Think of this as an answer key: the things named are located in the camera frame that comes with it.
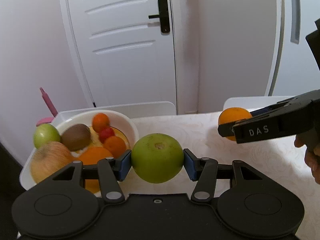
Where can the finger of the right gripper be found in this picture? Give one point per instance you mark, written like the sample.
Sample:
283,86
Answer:
231,129
280,107

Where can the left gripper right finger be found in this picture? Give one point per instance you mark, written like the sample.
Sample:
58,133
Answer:
203,171

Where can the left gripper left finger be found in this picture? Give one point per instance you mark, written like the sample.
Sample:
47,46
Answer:
110,172

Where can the large orange front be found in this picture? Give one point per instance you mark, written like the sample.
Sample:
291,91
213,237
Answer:
90,157

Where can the small tangerine front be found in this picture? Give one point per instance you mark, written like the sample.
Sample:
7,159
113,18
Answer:
115,145

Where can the small tangerine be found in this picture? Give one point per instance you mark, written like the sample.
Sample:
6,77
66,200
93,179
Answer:
100,121
115,145

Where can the red cherry tomato front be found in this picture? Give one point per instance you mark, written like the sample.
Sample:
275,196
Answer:
105,133

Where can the green apple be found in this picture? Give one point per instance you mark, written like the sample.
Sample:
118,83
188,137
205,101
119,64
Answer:
44,134
157,158

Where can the brown kiwi fruit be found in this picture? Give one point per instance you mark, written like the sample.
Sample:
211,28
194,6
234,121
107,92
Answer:
76,137

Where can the yellowish old apple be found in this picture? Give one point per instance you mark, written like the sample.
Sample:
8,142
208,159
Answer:
48,159

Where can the person right hand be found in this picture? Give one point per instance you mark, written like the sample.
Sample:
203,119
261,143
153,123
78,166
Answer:
311,158

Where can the cream duck pattern plate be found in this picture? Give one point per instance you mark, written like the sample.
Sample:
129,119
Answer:
94,135

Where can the white wardrobe sliding door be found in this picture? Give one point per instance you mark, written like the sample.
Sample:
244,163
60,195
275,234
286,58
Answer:
294,69

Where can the person black clothing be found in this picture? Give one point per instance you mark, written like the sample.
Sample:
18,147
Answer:
313,40

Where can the black door handle lock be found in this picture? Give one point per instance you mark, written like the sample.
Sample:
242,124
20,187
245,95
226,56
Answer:
163,16

